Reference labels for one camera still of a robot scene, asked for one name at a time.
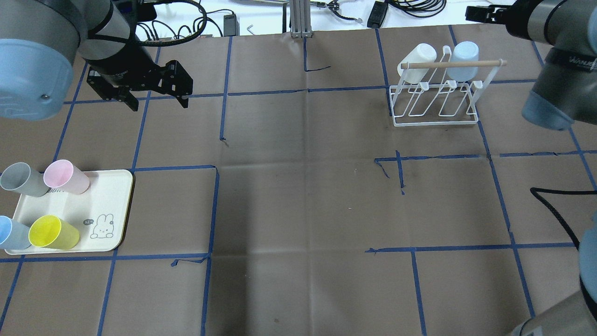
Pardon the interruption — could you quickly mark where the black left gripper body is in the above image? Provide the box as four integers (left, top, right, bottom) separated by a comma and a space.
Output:
87, 49, 194, 100

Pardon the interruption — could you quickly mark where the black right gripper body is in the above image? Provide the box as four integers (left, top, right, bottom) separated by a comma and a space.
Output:
465, 5, 512, 25

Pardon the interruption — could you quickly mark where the pale blue plastic cup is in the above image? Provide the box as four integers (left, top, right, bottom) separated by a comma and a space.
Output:
446, 41, 479, 82

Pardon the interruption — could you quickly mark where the white plastic cup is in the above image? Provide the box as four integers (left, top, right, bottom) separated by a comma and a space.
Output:
397, 43, 437, 84

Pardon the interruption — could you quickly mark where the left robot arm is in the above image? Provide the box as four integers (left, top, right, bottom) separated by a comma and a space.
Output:
0, 0, 199, 121

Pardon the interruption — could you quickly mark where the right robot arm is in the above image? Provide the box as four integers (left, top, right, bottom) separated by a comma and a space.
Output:
465, 0, 597, 336

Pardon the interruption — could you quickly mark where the pink plastic cup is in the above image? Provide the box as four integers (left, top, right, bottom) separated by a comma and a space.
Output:
43, 159, 91, 194

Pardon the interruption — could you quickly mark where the grey plastic cup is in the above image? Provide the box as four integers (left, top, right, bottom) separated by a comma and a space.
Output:
0, 162, 50, 196

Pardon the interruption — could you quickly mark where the yellow plastic cup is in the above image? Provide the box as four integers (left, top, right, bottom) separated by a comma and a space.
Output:
28, 215, 80, 250

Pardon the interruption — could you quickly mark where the light blue plastic cup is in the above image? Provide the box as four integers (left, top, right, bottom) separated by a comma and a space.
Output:
0, 216, 31, 250

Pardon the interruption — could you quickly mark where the black power adapter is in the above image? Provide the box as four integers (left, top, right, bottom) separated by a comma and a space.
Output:
366, 0, 389, 28

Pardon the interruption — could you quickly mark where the cream serving tray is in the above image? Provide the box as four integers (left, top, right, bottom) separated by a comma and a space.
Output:
12, 169, 134, 253

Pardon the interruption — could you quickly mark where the coiled black cable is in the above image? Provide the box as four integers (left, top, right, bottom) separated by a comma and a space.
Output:
389, 0, 447, 18

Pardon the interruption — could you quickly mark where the white wire cup rack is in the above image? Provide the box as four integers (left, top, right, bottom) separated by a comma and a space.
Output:
388, 45, 507, 127

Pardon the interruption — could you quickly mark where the aluminium frame post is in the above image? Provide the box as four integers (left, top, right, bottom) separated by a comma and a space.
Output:
288, 0, 313, 38

